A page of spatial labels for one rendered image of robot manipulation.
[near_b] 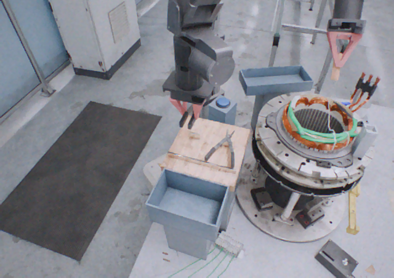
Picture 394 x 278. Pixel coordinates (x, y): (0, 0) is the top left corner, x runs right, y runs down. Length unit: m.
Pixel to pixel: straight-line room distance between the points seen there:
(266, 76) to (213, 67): 0.64
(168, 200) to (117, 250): 1.09
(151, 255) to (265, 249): 0.34
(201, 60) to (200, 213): 0.40
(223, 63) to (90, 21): 2.29
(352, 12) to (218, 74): 0.32
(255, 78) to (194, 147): 0.44
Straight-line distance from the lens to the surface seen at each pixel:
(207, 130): 0.75
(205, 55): 0.45
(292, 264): 0.90
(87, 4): 2.64
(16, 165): 2.46
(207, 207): 0.70
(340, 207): 1.02
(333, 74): 0.66
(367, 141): 0.72
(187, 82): 0.53
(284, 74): 1.09
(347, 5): 0.64
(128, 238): 1.79
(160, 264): 0.87
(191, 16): 0.45
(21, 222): 2.10
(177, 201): 0.71
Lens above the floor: 1.61
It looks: 45 degrees down
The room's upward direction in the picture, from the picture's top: straight up
